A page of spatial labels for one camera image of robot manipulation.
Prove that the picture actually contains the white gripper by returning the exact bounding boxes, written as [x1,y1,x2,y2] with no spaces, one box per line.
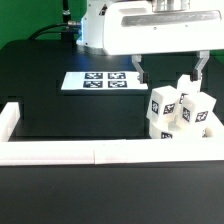
[103,0,224,84]

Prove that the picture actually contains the white round stool seat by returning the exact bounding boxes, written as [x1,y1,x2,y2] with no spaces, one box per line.
[149,116,209,139]

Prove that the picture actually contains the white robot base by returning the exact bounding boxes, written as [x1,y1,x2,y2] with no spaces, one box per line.
[76,0,111,55]

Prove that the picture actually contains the white sheet with tags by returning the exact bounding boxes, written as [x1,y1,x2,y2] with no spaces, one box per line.
[61,71,147,91]

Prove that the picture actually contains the white U-shaped boundary fence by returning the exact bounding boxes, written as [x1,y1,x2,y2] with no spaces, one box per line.
[0,102,224,166]

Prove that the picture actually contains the black cable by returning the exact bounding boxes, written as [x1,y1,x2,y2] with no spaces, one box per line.
[27,20,82,41]

